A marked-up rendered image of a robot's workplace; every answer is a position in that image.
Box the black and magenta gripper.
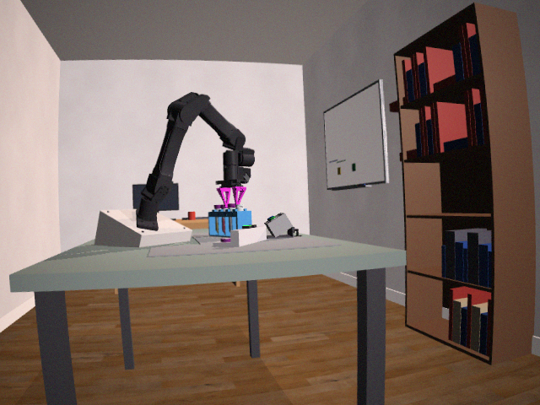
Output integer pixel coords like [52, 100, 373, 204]
[216, 165, 247, 208]

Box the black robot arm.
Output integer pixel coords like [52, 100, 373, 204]
[136, 92, 255, 231]

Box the blue tube rack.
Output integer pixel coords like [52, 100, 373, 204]
[208, 208, 252, 238]

